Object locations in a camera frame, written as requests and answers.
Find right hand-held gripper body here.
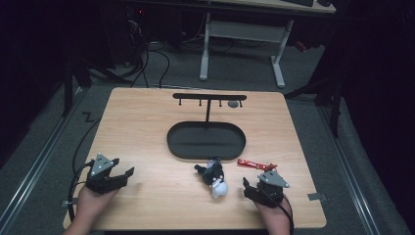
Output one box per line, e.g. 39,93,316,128
249,169,291,209

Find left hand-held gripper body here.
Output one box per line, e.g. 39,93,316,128
85,153,129,195

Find red candy bar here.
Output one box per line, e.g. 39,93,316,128
237,158,278,172

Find black and white plush toy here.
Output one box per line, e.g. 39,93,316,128
194,157,229,200

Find black hook rack with tray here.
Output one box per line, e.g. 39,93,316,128
165,92,248,162

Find person's left hand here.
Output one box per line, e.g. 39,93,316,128
76,185,118,213

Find person's right hand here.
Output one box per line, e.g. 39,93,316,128
253,195,294,227

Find grey tape strip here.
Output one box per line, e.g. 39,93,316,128
307,192,327,202
61,198,80,209

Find black metal stand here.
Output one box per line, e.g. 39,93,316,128
285,74,345,138
62,55,93,118

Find black computer tower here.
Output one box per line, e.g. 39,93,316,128
125,6,149,67

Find white-legged wooden desk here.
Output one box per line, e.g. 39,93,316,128
199,0,337,89

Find black keyboard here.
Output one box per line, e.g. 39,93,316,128
282,0,315,8

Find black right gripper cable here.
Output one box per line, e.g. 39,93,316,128
260,187,296,235

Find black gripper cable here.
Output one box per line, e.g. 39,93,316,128
67,117,103,223
260,187,296,235

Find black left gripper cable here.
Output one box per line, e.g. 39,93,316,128
67,117,103,223

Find metal floor rail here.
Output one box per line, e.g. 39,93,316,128
0,87,83,227
317,106,382,235

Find black floor cables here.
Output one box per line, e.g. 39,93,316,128
130,48,171,89

